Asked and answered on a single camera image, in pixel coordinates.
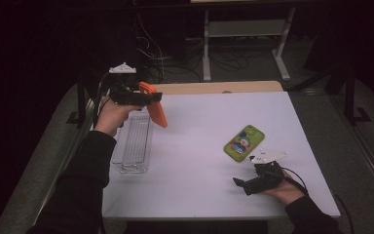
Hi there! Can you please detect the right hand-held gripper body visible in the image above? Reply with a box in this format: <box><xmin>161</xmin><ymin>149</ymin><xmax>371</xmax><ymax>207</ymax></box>
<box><xmin>243</xmin><ymin>149</ymin><xmax>289</xmax><ymax>197</ymax></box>

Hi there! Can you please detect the black cable beside table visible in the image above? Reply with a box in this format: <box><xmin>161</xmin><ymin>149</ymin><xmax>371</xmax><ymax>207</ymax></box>
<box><xmin>333</xmin><ymin>193</ymin><xmax>355</xmax><ymax>234</ymax></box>

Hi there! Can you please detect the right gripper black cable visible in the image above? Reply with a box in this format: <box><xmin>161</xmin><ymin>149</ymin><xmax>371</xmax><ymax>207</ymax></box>
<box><xmin>280</xmin><ymin>167</ymin><xmax>310</xmax><ymax>196</ymax></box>

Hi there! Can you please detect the green cartoon phone case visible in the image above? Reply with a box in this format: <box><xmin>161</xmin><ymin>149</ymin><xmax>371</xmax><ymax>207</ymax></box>
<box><xmin>223</xmin><ymin>124</ymin><xmax>266</xmax><ymax>164</ymax></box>

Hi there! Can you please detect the orange phone case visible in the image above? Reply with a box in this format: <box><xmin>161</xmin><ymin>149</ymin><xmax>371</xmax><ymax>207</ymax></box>
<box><xmin>138</xmin><ymin>81</ymin><xmax>168</xmax><ymax>129</ymax></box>

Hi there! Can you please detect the white metal desk frame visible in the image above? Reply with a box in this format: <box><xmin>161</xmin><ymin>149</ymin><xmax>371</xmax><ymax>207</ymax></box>
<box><xmin>203</xmin><ymin>6</ymin><xmax>297</xmax><ymax>82</ymax></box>

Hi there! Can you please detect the person's left hand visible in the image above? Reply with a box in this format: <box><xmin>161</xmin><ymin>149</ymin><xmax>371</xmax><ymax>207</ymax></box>
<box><xmin>93</xmin><ymin>96</ymin><xmax>144</xmax><ymax>137</ymax></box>

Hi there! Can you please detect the tangle of floor cables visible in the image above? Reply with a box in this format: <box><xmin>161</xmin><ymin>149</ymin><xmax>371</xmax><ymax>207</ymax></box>
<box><xmin>132</xmin><ymin>13</ymin><xmax>274</xmax><ymax>84</ymax></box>

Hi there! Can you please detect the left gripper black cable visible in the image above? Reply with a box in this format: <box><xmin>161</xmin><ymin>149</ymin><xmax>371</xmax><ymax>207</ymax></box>
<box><xmin>92</xmin><ymin>72</ymin><xmax>111</xmax><ymax>131</ymax></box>

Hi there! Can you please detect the black metal stand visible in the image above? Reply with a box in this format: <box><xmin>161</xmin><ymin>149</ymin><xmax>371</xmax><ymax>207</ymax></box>
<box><xmin>344</xmin><ymin>64</ymin><xmax>373</xmax><ymax>126</ymax></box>
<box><xmin>66</xmin><ymin>74</ymin><xmax>95</xmax><ymax>128</ymax></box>

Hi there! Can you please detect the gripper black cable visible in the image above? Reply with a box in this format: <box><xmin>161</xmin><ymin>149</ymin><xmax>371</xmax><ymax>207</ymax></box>
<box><xmin>92</xmin><ymin>72</ymin><xmax>111</xmax><ymax>131</ymax></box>
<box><xmin>280</xmin><ymin>167</ymin><xmax>310</xmax><ymax>196</ymax></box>

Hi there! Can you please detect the person's right hand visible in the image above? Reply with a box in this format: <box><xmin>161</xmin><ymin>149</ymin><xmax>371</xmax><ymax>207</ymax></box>
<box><xmin>261</xmin><ymin>173</ymin><xmax>308</xmax><ymax>206</ymax></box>

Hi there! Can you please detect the clear plastic rack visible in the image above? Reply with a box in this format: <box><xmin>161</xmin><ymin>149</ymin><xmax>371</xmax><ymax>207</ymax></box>
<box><xmin>111</xmin><ymin>110</ymin><xmax>154</xmax><ymax>175</ymax></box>

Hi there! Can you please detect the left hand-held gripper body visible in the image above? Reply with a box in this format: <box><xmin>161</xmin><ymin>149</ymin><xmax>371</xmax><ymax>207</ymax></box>
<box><xmin>108</xmin><ymin>62</ymin><xmax>150</xmax><ymax>106</ymax></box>

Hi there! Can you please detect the wooden table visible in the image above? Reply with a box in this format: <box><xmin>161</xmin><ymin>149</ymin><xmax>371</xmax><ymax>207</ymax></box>
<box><xmin>149</xmin><ymin>80</ymin><xmax>284</xmax><ymax>98</ymax></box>

